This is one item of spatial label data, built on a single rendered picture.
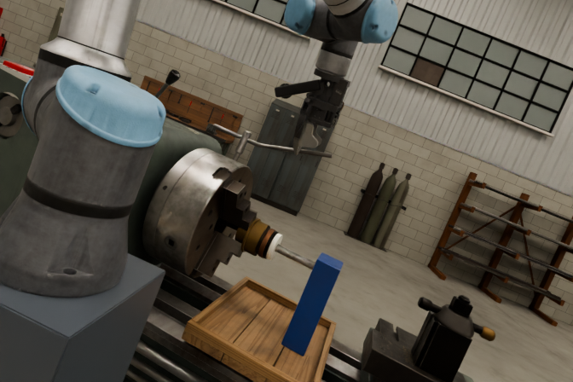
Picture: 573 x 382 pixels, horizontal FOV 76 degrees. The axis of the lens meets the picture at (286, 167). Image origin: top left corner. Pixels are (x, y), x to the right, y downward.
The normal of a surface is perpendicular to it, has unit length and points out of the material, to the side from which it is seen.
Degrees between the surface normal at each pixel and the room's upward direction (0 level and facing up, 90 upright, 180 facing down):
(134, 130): 87
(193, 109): 90
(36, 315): 0
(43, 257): 72
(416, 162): 90
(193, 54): 90
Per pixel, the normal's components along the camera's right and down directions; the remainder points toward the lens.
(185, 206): -0.14, -0.24
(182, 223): -0.24, -0.02
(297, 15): -0.74, 0.00
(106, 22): 0.62, 0.31
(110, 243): 0.94, 0.08
